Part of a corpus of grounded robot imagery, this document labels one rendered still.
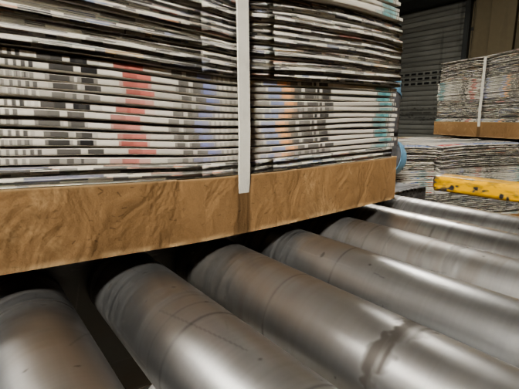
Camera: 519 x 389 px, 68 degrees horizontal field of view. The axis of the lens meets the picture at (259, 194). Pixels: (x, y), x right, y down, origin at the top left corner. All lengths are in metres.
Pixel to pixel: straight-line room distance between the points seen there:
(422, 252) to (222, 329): 0.18
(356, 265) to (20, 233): 0.20
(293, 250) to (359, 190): 0.10
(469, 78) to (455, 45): 7.27
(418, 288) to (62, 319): 0.19
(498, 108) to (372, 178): 0.92
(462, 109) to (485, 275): 1.10
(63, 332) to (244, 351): 0.08
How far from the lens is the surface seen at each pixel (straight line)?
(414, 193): 0.55
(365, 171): 0.37
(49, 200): 0.23
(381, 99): 0.40
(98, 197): 0.23
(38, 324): 0.21
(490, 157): 1.10
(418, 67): 8.93
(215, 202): 0.26
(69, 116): 0.23
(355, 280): 0.26
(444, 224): 0.38
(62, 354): 0.18
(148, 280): 0.24
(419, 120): 8.83
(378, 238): 0.33
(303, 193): 0.31
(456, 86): 1.40
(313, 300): 0.21
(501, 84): 1.28
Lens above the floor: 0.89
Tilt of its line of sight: 11 degrees down
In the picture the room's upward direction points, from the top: straight up
